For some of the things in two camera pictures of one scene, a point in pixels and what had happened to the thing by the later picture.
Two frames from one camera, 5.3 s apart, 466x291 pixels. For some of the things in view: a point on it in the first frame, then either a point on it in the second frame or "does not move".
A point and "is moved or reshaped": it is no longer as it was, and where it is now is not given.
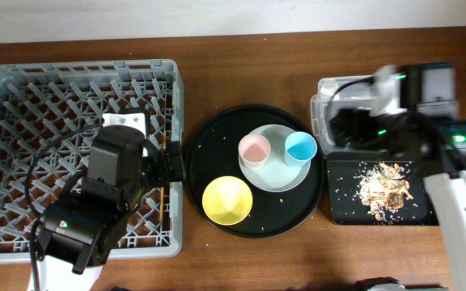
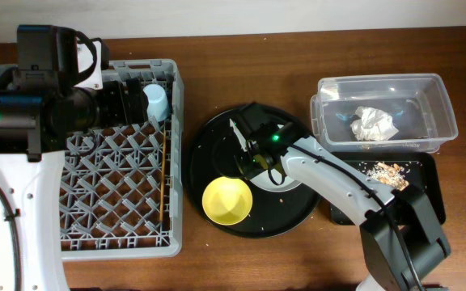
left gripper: (172, 162) -> (133, 102)
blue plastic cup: (300, 148) is moved or reshaped
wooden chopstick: (162, 189) does not move
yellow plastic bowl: (226, 200) does not move
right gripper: (347, 126) -> (247, 122)
